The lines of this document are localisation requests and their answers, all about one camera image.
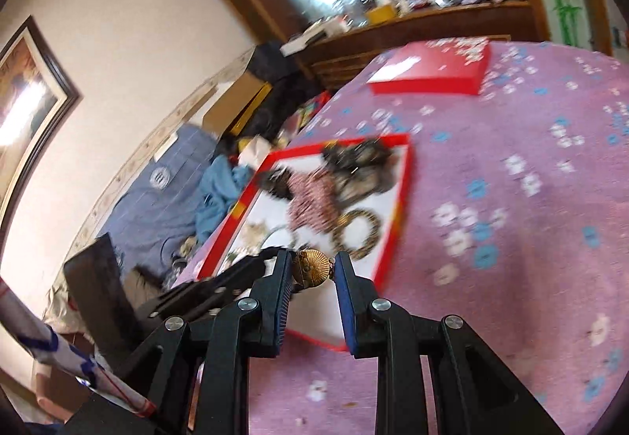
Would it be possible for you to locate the black spiky hair clip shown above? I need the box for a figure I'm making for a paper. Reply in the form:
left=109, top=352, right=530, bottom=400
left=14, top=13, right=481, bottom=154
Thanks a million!
left=257, top=168, right=293, bottom=201

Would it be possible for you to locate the red plaid scrunchie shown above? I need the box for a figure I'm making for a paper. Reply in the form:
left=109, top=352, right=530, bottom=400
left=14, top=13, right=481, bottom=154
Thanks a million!
left=288, top=168, right=339, bottom=234

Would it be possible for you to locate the leopard print hair tie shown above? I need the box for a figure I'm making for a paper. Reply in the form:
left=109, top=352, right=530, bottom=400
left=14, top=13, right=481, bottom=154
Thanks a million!
left=330, top=208, right=384, bottom=262

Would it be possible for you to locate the dark organza scrunchie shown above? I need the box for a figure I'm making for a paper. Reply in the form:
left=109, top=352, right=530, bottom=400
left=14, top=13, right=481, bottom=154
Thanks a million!
left=322, top=139, right=395, bottom=208

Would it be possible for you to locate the blue patterned cloth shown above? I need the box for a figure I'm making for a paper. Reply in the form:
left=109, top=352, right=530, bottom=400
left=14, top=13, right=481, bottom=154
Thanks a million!
left=100, top=123, right=253, bottom=280

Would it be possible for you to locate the red open gift box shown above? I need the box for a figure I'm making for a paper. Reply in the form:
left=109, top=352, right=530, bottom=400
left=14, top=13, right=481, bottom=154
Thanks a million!
left=196, top=134, right=414, bottom=352

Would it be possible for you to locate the cardboard box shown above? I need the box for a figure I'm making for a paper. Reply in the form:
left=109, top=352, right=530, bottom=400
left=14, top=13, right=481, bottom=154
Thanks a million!
left=202, top=71, right=272, bottom=137

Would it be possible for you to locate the pink floral bedspread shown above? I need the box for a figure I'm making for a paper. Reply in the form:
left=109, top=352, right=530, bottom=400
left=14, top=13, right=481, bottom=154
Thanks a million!
left=174, top=39, right=629, bottom=435

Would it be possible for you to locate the wooden dresser counter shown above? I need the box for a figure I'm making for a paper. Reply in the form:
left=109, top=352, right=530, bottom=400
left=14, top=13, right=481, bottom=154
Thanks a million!
left=292, top=1, right=549, bottom=92

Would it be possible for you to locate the red gift box lid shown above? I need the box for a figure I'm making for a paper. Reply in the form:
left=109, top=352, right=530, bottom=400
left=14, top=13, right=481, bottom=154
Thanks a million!
left=368, top=37, right=491, bottom=95

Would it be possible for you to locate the yellow box on dresser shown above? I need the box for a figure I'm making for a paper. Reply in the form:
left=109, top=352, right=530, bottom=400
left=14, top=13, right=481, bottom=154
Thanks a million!
left=364, top=4, right=398, bottom=25

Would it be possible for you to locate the framed wall picture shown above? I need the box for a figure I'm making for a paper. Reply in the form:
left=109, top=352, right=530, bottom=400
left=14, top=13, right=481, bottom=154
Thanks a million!
left=1, top=17, right=81, bottom=239

